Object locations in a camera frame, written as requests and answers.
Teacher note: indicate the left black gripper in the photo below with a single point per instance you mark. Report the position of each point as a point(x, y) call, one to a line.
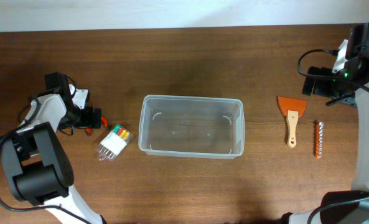
point(87, 121)

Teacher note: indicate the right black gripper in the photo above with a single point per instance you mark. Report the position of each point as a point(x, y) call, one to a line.
point(318, 88)

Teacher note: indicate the red handled pliers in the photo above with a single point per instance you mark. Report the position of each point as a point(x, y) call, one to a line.
point(104, 122)

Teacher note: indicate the orange bit holder strip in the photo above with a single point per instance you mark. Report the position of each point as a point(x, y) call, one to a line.
point(318, 139)

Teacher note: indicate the orange scraper wooden handle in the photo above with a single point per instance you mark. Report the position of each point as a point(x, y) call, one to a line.
point(292, 109)

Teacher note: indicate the clear plastic container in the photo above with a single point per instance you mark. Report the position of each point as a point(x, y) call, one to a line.
point(190, 126)

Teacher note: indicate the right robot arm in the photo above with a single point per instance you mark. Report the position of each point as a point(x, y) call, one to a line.
point(346, 82)

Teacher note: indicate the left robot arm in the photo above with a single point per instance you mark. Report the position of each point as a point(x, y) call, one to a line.
point(35, 164)

